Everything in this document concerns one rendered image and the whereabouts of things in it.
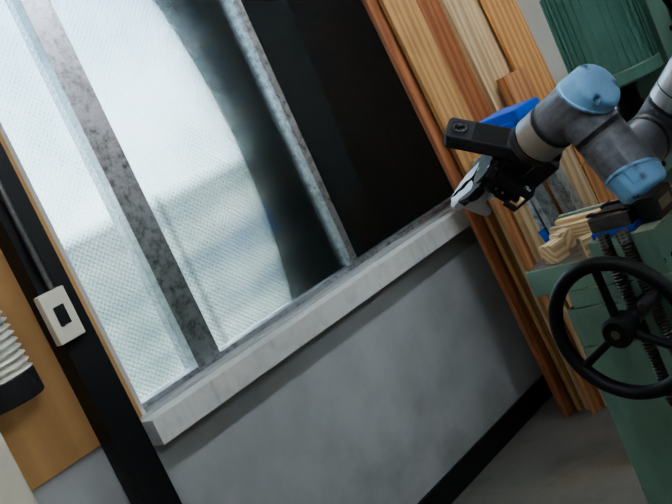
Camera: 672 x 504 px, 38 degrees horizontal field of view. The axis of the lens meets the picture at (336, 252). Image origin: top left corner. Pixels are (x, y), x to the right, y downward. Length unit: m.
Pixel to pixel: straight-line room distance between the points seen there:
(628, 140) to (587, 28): 0.62
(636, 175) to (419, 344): 2.10
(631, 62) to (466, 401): 1.85
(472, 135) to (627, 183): 0.25
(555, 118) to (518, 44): 2.67
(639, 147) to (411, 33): 2.23
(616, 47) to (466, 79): 1.82
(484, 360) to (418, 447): 0.50
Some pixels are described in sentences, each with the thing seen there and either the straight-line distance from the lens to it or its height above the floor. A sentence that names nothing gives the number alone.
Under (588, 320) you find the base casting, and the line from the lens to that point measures 2.09.
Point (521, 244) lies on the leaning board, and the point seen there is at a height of 0.67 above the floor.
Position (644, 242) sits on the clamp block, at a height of 0.94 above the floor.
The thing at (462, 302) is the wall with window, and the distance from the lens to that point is 3.59.
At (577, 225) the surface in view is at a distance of 2.19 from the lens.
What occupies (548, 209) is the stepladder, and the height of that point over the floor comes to 0.84.
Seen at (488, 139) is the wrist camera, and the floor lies 1.25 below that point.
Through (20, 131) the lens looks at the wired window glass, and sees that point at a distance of 2.70.
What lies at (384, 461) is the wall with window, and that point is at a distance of 3.20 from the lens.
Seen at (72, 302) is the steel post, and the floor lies 1.22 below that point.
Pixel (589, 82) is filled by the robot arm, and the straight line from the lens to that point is 1.36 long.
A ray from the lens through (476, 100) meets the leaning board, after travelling 3.74.
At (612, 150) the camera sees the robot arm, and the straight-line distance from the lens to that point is 1.36.
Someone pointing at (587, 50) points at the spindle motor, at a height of 1.29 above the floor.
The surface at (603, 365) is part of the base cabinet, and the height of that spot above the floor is 0.66.
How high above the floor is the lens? 1.40
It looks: 8 degrees down
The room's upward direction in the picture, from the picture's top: 25 degrees counter-clockwise
